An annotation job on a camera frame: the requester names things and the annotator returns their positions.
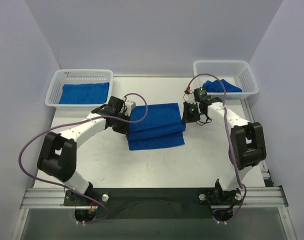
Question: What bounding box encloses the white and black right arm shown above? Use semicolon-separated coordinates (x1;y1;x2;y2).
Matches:
181;87;267;192

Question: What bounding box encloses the crumpled blue towels pile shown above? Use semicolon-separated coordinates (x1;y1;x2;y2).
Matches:
203;79;243;93

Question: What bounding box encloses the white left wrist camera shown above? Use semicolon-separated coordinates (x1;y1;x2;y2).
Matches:
124;100;136;116

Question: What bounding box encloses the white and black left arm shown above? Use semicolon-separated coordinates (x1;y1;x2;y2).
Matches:
37;96;136;197

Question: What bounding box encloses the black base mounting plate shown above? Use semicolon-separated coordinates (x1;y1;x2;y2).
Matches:
63;186;241;221

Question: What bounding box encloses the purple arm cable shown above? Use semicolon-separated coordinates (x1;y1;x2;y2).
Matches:
18;92;149;224
183;73;247;223

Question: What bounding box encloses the white basket with towels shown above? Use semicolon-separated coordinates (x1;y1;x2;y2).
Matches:
192;60;259;100

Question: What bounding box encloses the blue towel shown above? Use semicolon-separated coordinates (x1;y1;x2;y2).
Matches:
126;103;186;151
59;82;109;105

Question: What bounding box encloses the empty white plastic basket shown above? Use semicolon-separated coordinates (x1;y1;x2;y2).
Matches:
45;69;113;111

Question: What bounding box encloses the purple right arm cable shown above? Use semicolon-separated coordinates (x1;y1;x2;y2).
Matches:
183;73;247;223

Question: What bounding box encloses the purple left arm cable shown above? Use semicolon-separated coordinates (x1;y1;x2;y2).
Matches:
18;92;149;224

